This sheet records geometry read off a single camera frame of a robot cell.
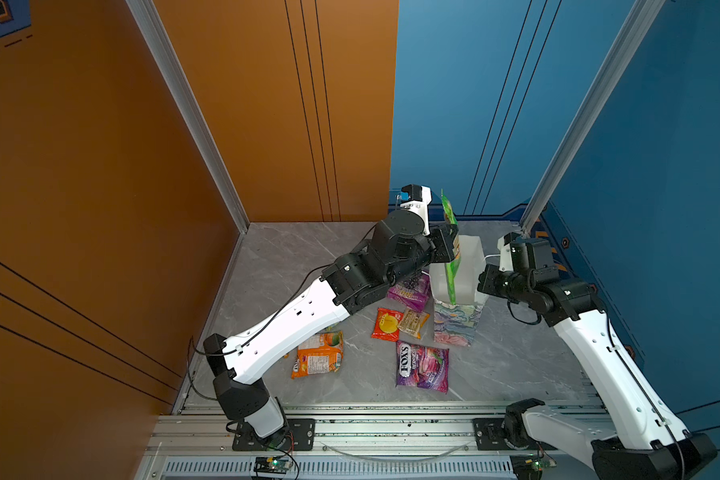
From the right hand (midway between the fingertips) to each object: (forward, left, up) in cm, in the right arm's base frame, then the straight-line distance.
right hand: (475, 276), depth 74 cm
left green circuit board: (-36, +50, -26) cm, 67 cm away
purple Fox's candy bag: (-14, +12, -23) cm, 30 cm away
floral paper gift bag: (-9, +4, -8) cm, 13 cm away
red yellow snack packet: (-1, +22, -24) cm, 32 cm away
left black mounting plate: (-31, +44, -26) cm, 60 cm away
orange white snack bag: (-11, +40, -21) cm, 47 cm away
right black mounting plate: (-30, -2, -25) cm, 39 cm away
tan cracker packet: (0, +14, -23) cm, 27 cm away
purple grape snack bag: (+8, +13, -19) cm, 25 cm away
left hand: (-3, +8, +20) cm, 22 cm away
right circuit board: (-36, -11, -27) cm, 46 cm away
